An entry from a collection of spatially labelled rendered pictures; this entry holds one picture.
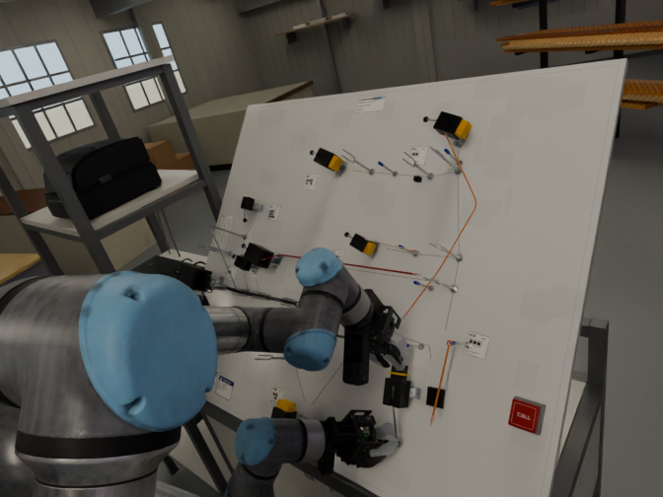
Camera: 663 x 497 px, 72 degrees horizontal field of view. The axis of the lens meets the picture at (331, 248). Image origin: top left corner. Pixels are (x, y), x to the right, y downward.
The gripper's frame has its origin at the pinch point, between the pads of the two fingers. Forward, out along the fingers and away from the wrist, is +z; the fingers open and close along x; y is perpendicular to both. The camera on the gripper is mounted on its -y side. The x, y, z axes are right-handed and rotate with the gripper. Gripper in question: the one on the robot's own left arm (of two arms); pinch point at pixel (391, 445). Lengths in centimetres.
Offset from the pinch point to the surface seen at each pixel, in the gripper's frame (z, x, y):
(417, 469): 6.8, -4.6, -2.1
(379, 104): -1, 75, 47
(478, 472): 11.3, -11.0, 8.9
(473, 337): 10.0, 10.1, 25.3
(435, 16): 455, 826, 82
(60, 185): -71, 83, -12
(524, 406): 11.0, -7.1, 26.0
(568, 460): 42.4, -10.1, 10.5
